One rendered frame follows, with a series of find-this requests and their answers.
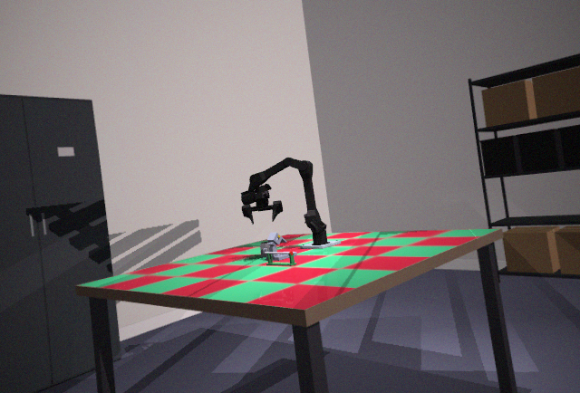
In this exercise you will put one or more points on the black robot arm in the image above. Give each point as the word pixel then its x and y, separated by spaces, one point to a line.
pixel 259 194

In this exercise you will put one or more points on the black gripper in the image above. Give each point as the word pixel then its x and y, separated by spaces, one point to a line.
pixel 277 208

